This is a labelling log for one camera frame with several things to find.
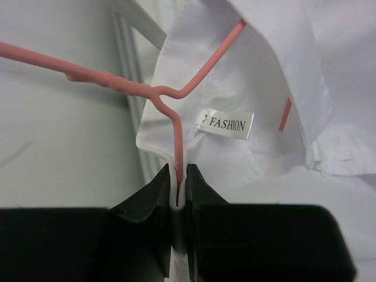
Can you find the pink wire hanger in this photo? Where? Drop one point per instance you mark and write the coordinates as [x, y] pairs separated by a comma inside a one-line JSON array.
[[76, 73]]

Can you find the aluminium frame rail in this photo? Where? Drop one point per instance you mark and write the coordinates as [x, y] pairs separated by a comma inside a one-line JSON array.
[[127, 16]]

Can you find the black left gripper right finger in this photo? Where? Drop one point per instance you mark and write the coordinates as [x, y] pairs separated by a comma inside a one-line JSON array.
[[261, 242]]

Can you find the white shirt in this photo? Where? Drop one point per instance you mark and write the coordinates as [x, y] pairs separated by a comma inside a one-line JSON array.
[[286, 116]]

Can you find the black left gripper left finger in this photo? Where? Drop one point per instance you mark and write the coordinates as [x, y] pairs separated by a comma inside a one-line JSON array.
[[129, 242]]

